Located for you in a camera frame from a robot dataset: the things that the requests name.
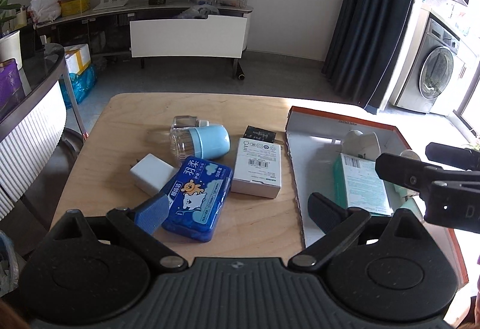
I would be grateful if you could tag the round dark side table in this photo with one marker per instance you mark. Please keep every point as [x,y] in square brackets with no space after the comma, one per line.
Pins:
[31,131]

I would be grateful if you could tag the white device green button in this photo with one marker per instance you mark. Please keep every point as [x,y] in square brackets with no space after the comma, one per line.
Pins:
[360,145]

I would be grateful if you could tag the white barcode box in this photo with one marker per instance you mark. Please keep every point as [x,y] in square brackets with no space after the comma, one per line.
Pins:
[257,169]

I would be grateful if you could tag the blue wipes box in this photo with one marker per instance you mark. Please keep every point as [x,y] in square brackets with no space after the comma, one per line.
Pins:
[196,197]

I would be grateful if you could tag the white plastic bag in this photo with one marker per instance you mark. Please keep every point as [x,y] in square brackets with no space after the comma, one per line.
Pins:
[44,11]

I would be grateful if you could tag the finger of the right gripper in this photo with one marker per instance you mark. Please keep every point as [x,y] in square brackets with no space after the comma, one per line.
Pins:
[465,159]
[417,176]

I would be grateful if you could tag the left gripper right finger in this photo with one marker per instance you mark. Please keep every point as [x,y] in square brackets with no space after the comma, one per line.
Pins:
[325,213]

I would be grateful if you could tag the purple storage tray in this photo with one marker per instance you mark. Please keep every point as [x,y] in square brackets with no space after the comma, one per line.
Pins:
[11,88]

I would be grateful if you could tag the white charger block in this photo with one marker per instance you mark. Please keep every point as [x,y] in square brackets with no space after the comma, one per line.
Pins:
[151,174]

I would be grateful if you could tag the plant in white pot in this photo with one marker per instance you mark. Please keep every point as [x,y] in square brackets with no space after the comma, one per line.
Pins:
[10,43]

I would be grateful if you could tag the black power adapter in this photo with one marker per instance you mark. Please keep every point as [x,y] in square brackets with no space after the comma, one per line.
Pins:
[260,134]

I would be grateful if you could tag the silver washing machine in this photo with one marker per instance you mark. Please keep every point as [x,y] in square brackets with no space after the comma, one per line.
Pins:
[434,78]

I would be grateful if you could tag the white round plug device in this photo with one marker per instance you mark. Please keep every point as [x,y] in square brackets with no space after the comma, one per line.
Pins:
[405,166]

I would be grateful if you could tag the white TV console cabinet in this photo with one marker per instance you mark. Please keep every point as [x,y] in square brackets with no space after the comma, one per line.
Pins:
[142,31]

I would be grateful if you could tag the blue plastic bag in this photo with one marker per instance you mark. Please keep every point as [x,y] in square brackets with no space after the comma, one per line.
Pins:
[82,85]

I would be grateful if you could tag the orange white cardboard tray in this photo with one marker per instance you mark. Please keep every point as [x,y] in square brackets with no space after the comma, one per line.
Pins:
[315,146]

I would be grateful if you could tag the cardboard box with tape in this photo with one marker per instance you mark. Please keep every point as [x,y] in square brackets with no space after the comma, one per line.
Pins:
[77,58]

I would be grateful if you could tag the dark blue curtain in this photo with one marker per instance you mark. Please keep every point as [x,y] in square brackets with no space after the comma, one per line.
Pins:
[366,36]

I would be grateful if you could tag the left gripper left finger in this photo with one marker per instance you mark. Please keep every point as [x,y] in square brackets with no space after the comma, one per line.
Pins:
[150,215]

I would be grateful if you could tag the light blue capped jar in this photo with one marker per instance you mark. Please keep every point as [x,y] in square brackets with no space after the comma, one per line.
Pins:
[190,136]

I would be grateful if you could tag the teal white carton box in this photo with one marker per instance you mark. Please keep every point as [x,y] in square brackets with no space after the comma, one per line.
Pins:
[356,184]

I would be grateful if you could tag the yellow tin box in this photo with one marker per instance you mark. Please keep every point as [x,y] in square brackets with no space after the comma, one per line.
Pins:
[73,7]

